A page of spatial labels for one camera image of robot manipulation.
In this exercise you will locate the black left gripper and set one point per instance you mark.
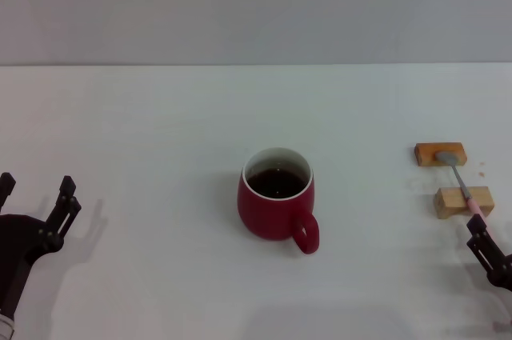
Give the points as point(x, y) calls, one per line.
point(16, 244)

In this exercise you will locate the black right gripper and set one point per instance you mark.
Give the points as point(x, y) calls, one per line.
point(506, 274)

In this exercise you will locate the red ceramic cup with coffee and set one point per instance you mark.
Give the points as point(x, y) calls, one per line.
point(264, 220)

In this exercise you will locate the light wooden block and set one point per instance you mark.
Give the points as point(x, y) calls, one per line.
point(450, 202)

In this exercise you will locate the orange stained wooden block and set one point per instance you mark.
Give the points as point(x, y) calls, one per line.
point(424, 154)

